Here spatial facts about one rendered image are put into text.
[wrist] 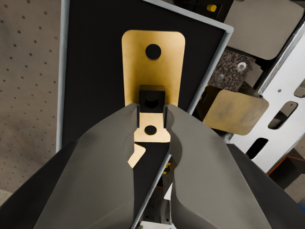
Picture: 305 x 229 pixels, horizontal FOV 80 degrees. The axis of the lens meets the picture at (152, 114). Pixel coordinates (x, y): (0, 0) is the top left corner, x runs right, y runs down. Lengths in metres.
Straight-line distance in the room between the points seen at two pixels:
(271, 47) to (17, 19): 0.68
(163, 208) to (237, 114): 0.40
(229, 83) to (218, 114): 0.07
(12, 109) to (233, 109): 0.81
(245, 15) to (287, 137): 0.34
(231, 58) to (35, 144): 0.89
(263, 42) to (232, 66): 0.05
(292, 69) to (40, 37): 0.69
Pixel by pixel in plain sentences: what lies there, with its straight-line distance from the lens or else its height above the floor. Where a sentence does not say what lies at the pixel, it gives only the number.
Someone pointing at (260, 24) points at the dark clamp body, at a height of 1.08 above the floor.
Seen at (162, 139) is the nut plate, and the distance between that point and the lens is 0.15.
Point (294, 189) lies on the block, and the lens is 0.65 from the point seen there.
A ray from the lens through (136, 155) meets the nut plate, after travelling 0.24.
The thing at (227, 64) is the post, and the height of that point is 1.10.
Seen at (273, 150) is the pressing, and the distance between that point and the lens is 0.55.
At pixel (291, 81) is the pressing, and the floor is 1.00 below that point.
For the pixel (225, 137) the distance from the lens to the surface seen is 0.38.
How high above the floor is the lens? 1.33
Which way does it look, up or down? 57 degrees down
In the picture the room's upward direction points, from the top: 179 degrees clockwise
